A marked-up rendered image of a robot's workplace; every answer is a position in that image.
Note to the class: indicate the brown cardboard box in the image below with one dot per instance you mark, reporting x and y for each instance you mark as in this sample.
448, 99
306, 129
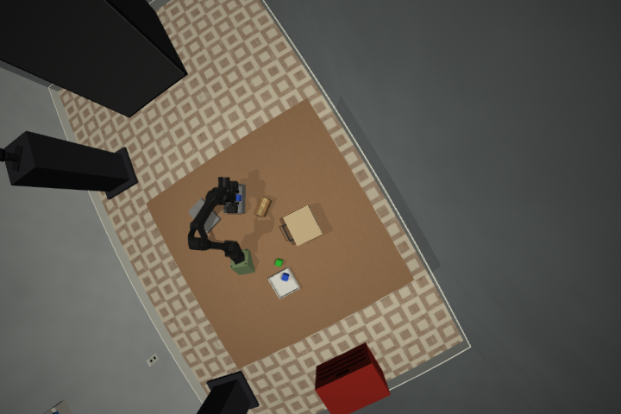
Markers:
263, 206

